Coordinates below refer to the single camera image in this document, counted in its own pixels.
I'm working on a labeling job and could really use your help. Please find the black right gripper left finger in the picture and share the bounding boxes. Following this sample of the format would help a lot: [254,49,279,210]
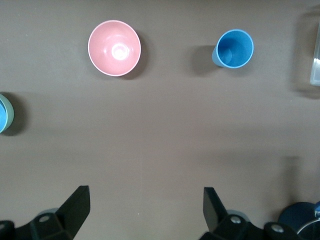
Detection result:
[0,185,91,240]

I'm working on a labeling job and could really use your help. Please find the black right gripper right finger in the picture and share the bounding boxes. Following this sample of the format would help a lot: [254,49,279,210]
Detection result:
[199,186,300,240]

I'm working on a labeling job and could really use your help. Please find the blue bowl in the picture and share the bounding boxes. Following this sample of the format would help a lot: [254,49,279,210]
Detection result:
[0,100,7,134]

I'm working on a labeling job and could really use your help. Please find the pale green bowl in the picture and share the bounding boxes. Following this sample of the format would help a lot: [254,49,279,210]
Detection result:
[0,92,15,135]

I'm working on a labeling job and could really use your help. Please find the pink bowl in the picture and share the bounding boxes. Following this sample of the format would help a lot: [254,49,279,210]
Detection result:
[87,20,142,77]

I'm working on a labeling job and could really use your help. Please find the dark round cooking pot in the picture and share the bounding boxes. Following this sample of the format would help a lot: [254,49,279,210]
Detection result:
[278,201,320,240]

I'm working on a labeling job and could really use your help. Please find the blue cup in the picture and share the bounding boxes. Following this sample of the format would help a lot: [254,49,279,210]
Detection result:
[211,29,255,69]

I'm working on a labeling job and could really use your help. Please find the clear plastic container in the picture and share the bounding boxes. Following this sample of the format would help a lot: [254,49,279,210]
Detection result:
[298,11,320,87]

